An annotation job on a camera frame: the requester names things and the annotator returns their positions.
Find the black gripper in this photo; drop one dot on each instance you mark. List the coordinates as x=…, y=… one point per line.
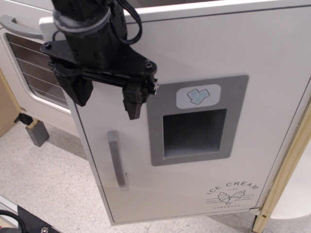
x=96, y=48

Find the white toy fridge door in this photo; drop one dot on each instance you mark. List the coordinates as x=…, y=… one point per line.
x=267, y=40

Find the white oven door with window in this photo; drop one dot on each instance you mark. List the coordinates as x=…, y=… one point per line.
x=32, y=82

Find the grey furniture leg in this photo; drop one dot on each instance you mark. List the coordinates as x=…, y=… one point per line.
x=38, y=134

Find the grey ice dispenser panel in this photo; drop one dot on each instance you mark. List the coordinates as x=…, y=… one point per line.
x=196, y=120

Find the grey fridge door handle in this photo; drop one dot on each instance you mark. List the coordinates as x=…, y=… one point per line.
x=115, y=151

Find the black bracket on leg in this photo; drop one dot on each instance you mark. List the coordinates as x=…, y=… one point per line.
x=25, y=119

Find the grey oven door handle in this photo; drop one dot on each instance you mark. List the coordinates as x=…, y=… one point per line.
x=10, y=24

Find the wooden side frame post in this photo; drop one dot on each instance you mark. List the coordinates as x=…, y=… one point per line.
x=293, y=154

